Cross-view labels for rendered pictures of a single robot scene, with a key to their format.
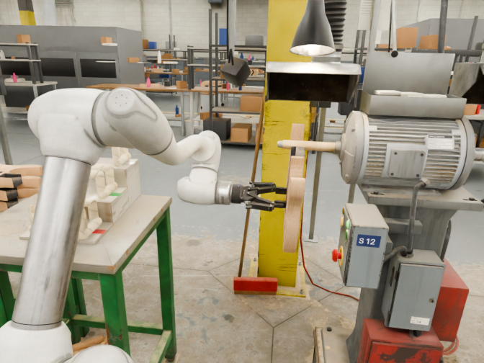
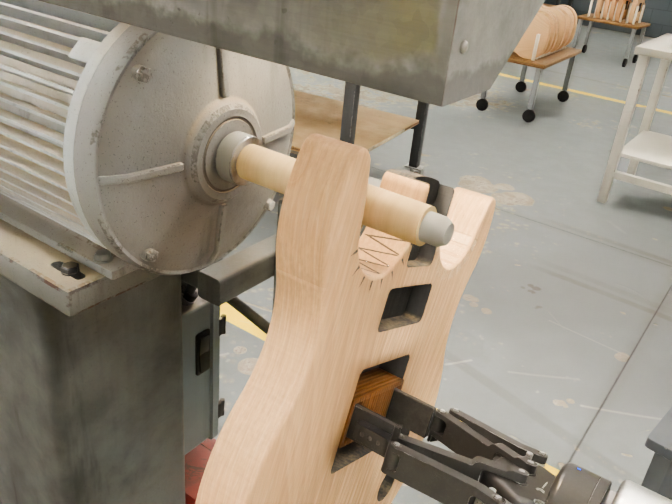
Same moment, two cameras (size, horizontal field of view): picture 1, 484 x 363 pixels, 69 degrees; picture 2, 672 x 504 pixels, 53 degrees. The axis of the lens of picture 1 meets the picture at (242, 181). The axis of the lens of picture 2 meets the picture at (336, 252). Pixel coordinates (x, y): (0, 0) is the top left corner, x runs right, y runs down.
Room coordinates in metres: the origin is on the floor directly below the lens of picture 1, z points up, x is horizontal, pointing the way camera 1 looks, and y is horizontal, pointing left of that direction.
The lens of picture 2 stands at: (1.69, 0.00, 1.46)
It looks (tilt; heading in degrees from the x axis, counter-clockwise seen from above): 28 degrees down; 206
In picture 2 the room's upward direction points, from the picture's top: 6 degrees clockwise
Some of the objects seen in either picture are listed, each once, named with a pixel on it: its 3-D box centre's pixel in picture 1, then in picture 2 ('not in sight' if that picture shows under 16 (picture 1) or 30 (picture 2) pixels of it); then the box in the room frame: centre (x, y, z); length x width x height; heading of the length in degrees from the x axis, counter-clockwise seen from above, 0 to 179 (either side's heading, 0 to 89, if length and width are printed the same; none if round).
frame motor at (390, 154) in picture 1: (401, 151); (94, 103); (1.19, -0.54, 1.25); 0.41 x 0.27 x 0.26; 83
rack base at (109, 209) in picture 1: (87, 203); not in sight; (1.30, 0.61, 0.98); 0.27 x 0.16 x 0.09; 87
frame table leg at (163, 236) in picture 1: (166, 289); not in sight; (1.47, 0.36, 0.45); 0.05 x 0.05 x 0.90; 83
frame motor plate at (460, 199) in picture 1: (413, 189); (62, 207); (1.19, -0.61, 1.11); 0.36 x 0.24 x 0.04; 83
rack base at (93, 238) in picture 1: (68, 230); not in sight; (1.15, 0.62, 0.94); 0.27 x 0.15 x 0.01; 87
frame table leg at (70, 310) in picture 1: (63, 278); not in sight; (1.54, 0.90, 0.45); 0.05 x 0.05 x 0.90; 83
